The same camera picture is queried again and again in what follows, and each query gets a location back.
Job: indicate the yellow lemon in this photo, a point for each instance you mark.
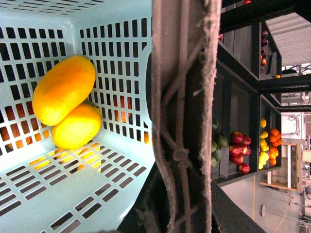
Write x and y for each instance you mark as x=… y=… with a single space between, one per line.
x=77 y=128

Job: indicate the dark wooden display stand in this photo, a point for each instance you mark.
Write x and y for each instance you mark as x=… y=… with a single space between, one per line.
x=237 y=97

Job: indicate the brown basket handle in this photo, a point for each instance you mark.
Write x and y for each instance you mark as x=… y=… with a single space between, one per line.
x=184 y=55

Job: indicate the yellow orange mango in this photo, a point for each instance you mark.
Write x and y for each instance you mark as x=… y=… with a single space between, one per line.
x=62 y=89

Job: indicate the light blue plastic basket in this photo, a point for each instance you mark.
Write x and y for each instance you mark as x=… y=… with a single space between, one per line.
x=91 y=190

